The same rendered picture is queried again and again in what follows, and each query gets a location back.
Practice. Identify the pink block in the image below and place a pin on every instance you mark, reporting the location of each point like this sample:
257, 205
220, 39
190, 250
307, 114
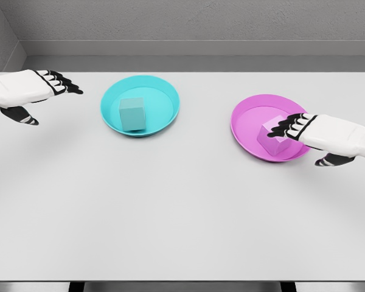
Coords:
272, 146

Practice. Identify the cyan round plate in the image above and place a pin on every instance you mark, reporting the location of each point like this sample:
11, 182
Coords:
158, 91

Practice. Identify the cyan block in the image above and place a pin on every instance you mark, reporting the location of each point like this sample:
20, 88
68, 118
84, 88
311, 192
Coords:
132, 117

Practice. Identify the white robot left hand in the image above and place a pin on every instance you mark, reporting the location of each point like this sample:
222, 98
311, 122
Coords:
21, 86

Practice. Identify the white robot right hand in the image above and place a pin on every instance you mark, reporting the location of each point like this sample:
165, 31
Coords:
331, 132

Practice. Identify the pink round plate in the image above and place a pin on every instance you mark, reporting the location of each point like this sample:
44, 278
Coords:
249, 121

